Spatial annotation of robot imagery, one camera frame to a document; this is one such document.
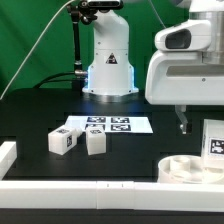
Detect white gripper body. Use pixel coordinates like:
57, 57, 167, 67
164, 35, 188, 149
145, 51, 224, 105

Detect white front barrier rail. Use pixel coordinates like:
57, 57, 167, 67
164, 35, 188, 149
0, 181, 224, 212

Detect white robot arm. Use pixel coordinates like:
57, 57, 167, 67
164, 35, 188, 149
83, 0, 224, 133

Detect white cable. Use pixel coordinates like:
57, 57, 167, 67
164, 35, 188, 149
0, 0, 76, 101

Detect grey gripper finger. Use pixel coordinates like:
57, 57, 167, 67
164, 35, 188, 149
175, 105, 188, 134

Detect black cables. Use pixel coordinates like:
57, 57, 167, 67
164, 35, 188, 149
32, 71, 77, 90

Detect black camera on mount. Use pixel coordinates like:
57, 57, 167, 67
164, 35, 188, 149
79, 0, 123, 10

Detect white left barrier block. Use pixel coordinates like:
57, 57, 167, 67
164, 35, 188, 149
0, 141, 17, 181

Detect paper sheet with tags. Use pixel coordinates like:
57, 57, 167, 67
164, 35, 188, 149
65, 116, 153, 134

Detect white round stool seat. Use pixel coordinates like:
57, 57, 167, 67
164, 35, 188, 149
157, 155, 224, 185

